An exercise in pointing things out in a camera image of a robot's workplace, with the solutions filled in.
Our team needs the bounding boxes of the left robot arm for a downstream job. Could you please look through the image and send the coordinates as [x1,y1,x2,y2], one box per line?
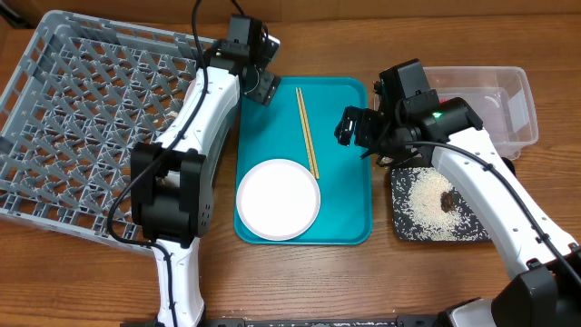
[130,15,281,326]

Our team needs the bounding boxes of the black waste tray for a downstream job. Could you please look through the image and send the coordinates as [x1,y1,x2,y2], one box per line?
[389,156,517,243]

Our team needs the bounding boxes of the teal serving tray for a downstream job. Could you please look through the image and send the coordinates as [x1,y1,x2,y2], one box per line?
[236,77,373,245]

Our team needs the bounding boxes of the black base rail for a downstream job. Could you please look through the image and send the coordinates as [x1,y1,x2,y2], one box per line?
[120,315,455,327]

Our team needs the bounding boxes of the large pink plate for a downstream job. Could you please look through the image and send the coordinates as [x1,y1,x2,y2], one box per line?
[236,159,321,242]

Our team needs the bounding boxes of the wooden chopstick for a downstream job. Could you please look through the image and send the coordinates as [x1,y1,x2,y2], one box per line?
[301,91,320,180]
[295,87,317,179]

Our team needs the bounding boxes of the white rice grains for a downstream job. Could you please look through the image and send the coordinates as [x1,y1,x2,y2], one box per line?
[392,166,489,242]

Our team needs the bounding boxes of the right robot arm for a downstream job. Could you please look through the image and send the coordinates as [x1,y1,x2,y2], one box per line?
[334,59,580,327]

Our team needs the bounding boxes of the grey plastic dish rack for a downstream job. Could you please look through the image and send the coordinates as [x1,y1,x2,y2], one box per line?
[1,10,215,253]

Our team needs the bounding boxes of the clear plastic waste bin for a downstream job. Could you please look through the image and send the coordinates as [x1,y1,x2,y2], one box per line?
[424,66,538,161]

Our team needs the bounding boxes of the brown mushroom piece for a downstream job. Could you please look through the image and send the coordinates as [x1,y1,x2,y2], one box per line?
[440,191,458,213]

